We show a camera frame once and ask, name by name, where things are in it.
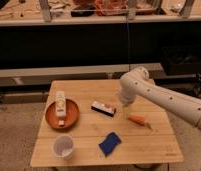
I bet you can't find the black and white eraser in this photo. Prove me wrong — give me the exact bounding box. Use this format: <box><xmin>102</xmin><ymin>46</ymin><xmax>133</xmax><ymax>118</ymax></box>
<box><xmin>91</xmin><ymin>101</ymin><xmax>116</xmax><ymax>117</ymax></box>

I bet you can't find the background workbench shelf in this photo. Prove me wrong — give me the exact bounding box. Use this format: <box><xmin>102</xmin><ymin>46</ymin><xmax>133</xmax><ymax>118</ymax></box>
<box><xmin>0</xmin><ymin>0</ymin><xmax>201</xmax><ymax>26</ymax></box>

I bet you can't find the thin vertical cable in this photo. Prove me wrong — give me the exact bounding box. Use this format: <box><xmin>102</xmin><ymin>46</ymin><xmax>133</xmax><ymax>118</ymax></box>
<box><xmin>126</xmin><ymin>18</ymin><xmax>132</xmax><ymax>73</ymax></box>

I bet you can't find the blue sponge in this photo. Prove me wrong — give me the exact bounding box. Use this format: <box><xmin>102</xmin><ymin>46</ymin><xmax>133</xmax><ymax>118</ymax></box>
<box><xmin>99</xmin><ymin>132</ymin><xmax>122</xmax><ymax>156</ymax></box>

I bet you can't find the wooden table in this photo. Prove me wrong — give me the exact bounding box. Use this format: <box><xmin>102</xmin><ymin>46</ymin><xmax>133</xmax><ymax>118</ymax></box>
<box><xmin>31</xmin><ymin>80</ymin><xmax>183</xmax><ymax>167</ymax></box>

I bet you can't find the brown round plate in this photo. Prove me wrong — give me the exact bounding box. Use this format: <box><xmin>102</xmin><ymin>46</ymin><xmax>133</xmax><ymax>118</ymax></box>
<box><xmin>45</xmin><ymin>99</ymin><xmax>80</xmax><ymax>130</ymax></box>

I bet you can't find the white bottle with orange cap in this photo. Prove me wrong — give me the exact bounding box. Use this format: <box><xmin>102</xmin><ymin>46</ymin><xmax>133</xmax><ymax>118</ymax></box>
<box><xmin>55</xmin><ymin>91</ymin><xmax>66</xmax><ymax>127</ymax></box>

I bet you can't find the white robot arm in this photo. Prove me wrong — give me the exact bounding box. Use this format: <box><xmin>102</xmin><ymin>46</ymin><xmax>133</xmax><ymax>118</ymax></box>
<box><xmin>118</xmin><ymin>67</ymin><xmax>201</xmax><ymax>130</ymax></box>

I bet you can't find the orange carrot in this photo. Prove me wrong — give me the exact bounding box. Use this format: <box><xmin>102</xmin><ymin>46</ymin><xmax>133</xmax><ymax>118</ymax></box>
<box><xmin>128</xmin><ymin>115</ymin><xmax>151</xmax><ymax>128</ymax></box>

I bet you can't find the clear plastic cup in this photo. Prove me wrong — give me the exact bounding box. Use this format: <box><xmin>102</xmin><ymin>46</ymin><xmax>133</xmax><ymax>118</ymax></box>
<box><xmin>52</xmin><ymin>135</ymin><xmax>74</xmax><ymax>160</ymax></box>

